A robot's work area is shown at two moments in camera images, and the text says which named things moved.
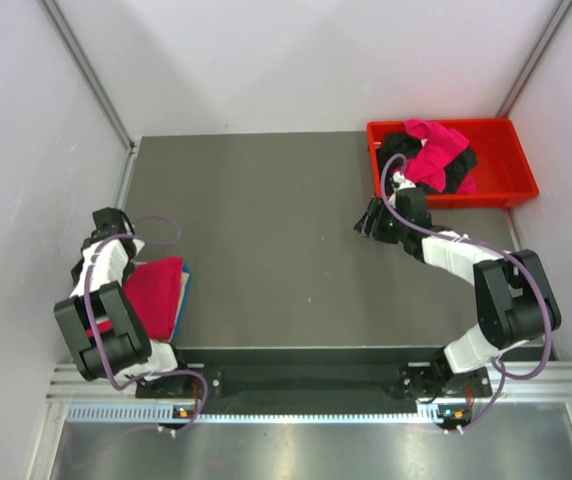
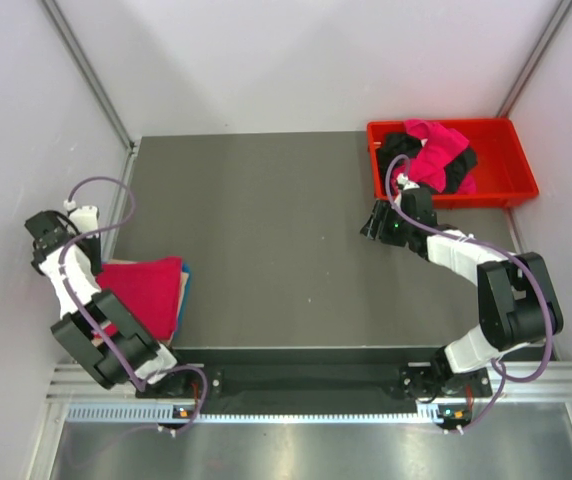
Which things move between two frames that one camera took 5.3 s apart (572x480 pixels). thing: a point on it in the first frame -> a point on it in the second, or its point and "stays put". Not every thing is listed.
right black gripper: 377,210 stays put
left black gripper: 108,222 -> 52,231
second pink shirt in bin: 428,165 stays put
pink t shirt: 153,286 stays put
